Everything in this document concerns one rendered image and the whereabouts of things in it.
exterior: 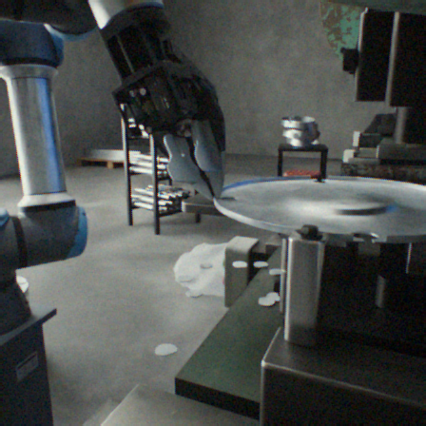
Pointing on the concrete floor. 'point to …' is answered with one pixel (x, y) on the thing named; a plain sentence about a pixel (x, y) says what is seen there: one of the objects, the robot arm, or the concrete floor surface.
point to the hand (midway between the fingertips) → (214, 187)
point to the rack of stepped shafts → (161, 198)
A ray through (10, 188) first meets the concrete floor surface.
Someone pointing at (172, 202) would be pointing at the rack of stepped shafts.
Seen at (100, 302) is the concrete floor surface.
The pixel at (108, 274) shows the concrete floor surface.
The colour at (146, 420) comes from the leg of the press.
